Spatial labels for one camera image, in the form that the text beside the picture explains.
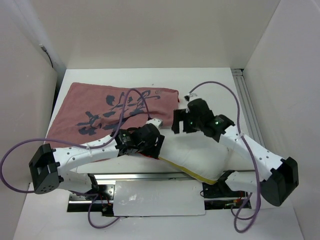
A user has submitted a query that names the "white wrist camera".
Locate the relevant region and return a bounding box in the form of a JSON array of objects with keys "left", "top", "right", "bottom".
[
  {"left": 184, "top": 93, "right": 200, "bottom": 103},
  {"left": 146, "top": 118, "right": 163, "bottom": 129}
]

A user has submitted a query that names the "white pillow with yellow edge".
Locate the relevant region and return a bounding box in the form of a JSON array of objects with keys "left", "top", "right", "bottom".
[{"left": 158, "top": 129, "right": 233, "bottom": 185}]

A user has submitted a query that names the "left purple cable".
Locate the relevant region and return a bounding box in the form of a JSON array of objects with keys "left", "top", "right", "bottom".
[{"left": 0, "top": 87, "right": 153, "bottom": 230}]

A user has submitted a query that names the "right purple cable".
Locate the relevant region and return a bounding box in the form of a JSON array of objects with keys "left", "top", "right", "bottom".
[{"left": 188, "top": 80, "right": 262, "bottom": 233}]

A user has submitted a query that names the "purple cable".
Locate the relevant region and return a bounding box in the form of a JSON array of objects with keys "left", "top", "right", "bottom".
[
  {"left": 188, "top": 80, "right": 262, "bottom": 233},
  {"left": 0, "top": 87, "right": 153, "bottom": 230}
]

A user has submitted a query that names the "black wall cable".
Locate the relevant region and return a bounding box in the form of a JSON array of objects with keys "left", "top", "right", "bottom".
[{"left": 39, "top": 43, "right": 57, "bottom": 70}]

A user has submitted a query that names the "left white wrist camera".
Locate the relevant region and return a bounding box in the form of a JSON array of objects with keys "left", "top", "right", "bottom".
[{"left": 146, "top": 118, "right": 163, "bottom": 129}]

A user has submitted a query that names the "aluminium mounting rail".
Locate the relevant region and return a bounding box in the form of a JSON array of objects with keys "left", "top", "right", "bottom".
[{"left": 67, "top": 173, "right": 249, "bottom": 217}]

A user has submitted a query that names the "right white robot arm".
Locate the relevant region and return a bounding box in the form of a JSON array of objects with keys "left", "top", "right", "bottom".
[{"left": 171, "top": 98, "right": 299, "bottom": 207}]

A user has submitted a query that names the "aluminium frame right side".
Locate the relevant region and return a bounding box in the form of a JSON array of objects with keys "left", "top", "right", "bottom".
[{"left": 231, "top": 68, "right": 265, "bottom": 147}]

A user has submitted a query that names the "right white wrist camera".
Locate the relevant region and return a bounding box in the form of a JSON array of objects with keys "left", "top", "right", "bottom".
[{"left": 184, "top": 93, "right": 200, "bottom": 103}]

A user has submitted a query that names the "pink and red pillowcase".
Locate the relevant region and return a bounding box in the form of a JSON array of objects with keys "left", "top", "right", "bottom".
[{"left": 47, "top": 82, "right": 179, "bottom": 144}]

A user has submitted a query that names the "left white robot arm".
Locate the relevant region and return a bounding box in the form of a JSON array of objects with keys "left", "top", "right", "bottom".
[{"left": 29, "top": 123, "right": 165, "bottom": 200}]

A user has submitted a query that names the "white glossy cover plate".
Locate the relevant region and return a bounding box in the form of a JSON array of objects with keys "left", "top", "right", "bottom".
[{"left": 113, "top": 180, "right": 206, "bottom": 217}]

